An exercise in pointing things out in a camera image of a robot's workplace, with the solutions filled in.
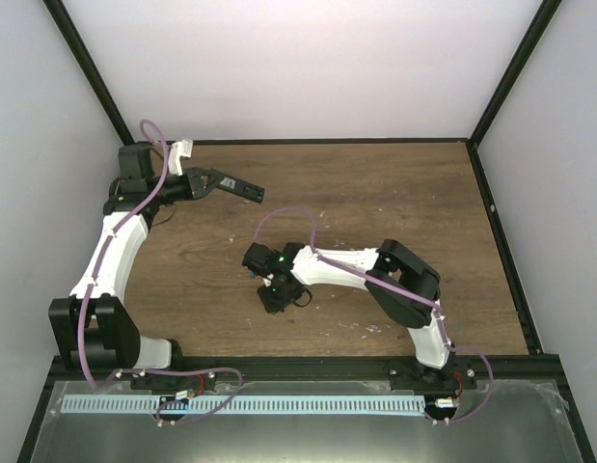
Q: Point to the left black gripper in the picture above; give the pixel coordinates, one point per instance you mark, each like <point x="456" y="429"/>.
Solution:
<point x="194" y="183"/>

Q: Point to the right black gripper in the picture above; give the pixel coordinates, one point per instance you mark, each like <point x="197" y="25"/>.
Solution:
<point x="274" y="306"/>

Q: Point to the black remote control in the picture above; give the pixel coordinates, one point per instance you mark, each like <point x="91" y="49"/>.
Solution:
<point x="241" y="188"/>

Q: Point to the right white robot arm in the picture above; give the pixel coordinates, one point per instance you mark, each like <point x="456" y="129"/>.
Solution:
<point x="405" y="287"/>

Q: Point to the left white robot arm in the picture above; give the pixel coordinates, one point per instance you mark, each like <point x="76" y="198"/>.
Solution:
<point x="92" y="327"/>

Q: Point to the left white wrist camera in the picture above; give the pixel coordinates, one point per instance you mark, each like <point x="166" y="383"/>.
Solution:
<point x="180" y="150"/>

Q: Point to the black aluminium front rail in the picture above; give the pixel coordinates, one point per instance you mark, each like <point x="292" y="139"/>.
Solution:
<point x="402" y="372"/>

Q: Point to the light blue slotted cable duct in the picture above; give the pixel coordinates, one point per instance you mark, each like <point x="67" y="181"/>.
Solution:
<point x="378" y="405"/>

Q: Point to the left black frame post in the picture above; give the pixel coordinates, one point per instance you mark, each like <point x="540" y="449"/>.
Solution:
<point x="79" y="51"/>

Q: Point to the black frame post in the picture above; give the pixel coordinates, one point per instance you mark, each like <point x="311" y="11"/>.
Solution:
<point x="79" y="51"/>
<point x="524" y="50"/>

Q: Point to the right black frame post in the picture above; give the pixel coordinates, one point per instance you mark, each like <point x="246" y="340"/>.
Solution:
<point x="524" y="50"/>

